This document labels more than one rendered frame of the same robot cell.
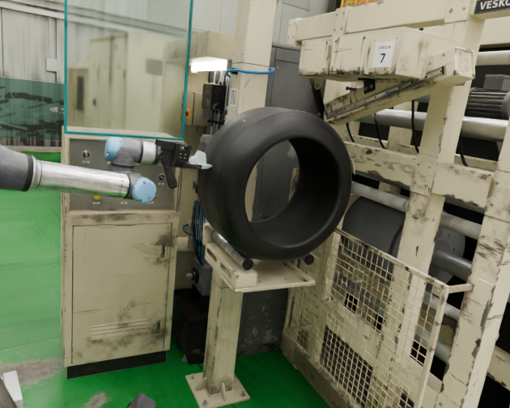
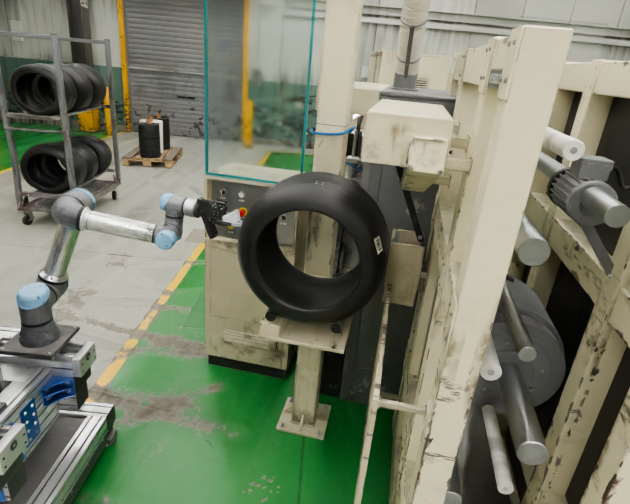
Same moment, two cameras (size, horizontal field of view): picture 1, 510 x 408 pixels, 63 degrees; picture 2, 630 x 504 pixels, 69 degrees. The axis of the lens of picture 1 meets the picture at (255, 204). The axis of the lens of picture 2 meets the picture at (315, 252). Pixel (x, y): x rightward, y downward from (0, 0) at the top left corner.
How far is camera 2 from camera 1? 1.21 m
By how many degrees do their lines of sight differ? 36
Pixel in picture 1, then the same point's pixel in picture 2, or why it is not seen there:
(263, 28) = (337, 89)
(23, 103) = not seen: hidden behind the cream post
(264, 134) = (270, 204)
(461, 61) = (424, 153)
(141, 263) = not seen: hidden behind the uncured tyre
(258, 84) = (333, 144)
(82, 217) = (216, 242)
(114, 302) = (240, 315)
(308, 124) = (317, 198)
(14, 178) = (68, 223)
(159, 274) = not seen: hidden behind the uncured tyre
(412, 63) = (384, 150)
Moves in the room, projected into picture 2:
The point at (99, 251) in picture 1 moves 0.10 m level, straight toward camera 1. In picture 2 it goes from (229, 271) to (221, 278)
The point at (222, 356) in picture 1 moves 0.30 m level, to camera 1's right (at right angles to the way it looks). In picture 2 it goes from (302, 391) to (347, 419)
